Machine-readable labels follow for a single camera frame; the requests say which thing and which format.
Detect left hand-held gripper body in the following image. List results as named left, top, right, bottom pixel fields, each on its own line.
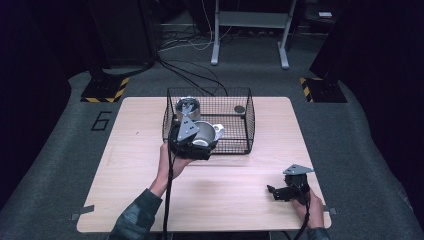
left=169, top=114, right=214, bottom=162

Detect black wire basket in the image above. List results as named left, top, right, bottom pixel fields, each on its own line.
left=162, top=87, right=256, bottom=155

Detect white floor cables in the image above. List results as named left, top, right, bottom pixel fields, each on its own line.
left=159, top=0, right=234, bottom=53

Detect black floor cables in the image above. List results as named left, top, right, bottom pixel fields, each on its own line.
left=154, top=56, right=230, bottom=98

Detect right hand-held gripper black cable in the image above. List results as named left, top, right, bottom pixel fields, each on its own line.
left=283, top=191, right=312, bottom=240

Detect white metal desk frame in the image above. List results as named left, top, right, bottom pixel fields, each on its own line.
left=210, top=0, right=298, bottom=70

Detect black stand with striped base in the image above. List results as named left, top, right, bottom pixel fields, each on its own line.
left=80, top=0, right=130, bottom=104
left=299, top=66, right=348, bottom=104

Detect steel cup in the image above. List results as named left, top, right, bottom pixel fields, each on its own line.
left=174, top=96, right=202, bottom=123

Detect black cabinet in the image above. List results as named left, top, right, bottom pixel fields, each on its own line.
left=87, top=0, right=158, bottom=69

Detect person's left hand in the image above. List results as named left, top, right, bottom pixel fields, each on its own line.
left=156, top=142, right=195, bottom=188

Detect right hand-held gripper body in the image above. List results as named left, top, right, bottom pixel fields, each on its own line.
left=282, top=163, right=315, bottom=205

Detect left hand-held gripper black cable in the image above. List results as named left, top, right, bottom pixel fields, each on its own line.
left=161, top=146, right=178, bottom=240

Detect hand-held gripper black cable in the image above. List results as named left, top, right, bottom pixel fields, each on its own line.
left=283, top=191, right=312, bottom=240
left=161, top=146, right=178, bottom=240

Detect person's right hand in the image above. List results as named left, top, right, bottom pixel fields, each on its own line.
left=292, top=189, right=325, bottom=230

